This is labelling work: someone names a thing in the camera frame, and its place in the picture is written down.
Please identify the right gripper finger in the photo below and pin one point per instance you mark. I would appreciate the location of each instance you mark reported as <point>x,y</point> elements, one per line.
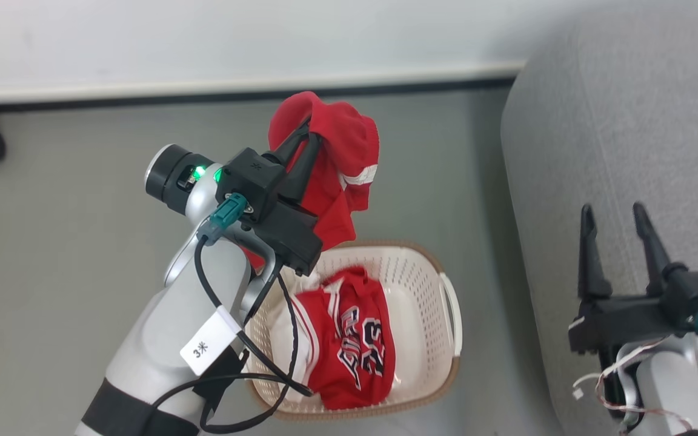
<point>651,248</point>
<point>590,266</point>

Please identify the cream perforated laundry basket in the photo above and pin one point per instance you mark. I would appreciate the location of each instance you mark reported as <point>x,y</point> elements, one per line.
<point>422,315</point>

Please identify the white black baseboard strip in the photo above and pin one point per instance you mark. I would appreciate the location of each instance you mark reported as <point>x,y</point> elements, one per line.
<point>234,88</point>

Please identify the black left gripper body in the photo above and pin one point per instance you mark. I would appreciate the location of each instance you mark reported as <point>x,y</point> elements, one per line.
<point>252,178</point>

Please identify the white cloth garment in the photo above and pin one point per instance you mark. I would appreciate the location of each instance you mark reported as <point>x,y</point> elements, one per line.
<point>282,339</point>

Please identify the red basketball jersey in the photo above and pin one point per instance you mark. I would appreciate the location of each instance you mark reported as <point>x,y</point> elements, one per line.
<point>349,345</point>

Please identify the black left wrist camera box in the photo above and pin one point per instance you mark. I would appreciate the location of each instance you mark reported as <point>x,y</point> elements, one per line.
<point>288,236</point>

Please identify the plain red garment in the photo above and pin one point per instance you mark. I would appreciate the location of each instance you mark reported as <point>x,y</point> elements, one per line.
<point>343,145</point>

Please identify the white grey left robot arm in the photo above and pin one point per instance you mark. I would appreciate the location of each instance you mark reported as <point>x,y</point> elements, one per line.
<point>173,339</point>

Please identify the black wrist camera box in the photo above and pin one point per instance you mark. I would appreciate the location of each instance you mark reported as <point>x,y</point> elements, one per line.
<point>621,324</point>
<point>288,236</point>

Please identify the grey fabric sofa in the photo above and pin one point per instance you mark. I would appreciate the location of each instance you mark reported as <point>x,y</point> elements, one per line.
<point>597,121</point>

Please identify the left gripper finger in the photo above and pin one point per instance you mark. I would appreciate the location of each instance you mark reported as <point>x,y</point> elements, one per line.
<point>288,144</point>
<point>300,175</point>

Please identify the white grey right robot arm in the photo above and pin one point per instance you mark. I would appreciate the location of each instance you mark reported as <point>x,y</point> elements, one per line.
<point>676,387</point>

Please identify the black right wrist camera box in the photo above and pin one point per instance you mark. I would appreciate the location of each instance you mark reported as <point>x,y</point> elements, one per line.
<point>621,324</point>

